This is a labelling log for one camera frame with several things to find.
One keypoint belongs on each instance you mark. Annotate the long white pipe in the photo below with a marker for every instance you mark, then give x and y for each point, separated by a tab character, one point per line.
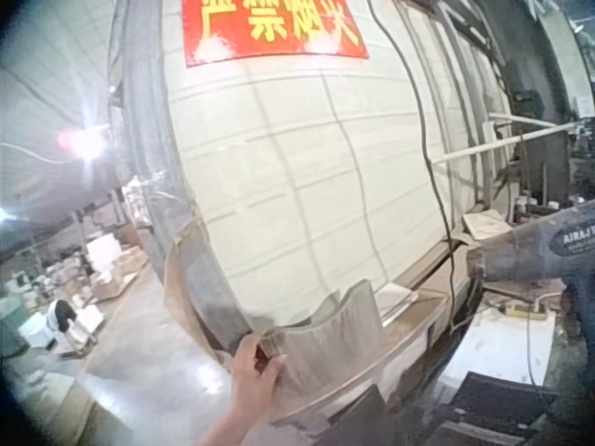
502	141

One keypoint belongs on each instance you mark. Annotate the gray power tool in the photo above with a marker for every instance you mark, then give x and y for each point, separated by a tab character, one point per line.
525	251

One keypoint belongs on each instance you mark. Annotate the stack of white panels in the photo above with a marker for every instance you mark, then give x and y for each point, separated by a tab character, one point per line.
395	299

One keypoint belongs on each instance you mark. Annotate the short white pipe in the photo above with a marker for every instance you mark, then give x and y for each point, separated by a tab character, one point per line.
520	119

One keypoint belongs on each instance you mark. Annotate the red banner with yellow characters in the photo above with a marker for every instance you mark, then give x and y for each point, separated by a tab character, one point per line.
274	28

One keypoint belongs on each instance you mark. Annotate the shelf with bottles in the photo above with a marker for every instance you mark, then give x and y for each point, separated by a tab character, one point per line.
534	204

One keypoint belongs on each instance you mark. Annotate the person's left hand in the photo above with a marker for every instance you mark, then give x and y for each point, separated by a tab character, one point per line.
251	385

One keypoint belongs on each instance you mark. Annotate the wooden workbench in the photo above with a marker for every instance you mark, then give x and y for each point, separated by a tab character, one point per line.
409	334

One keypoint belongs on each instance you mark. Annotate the white square board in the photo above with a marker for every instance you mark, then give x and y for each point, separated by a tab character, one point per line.
485	225

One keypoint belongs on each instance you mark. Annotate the wooden hand float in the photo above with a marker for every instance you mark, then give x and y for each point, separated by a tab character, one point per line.
525	307

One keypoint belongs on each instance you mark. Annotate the white sheet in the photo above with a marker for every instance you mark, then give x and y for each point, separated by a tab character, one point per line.
497	346

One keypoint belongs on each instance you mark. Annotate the brown cardboard sheet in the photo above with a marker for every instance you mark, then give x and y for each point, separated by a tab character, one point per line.
179	288

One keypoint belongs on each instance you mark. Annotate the curved gray molding piece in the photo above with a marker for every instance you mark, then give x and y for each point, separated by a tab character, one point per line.
325	339

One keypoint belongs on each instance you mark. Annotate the heap of white boxes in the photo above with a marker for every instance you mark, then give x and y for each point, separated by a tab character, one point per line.
100	274

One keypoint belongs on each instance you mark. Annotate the gray metal pillar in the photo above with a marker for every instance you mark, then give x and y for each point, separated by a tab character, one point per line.
153	176

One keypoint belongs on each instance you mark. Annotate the black tray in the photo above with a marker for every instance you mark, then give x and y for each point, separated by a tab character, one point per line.
499	404

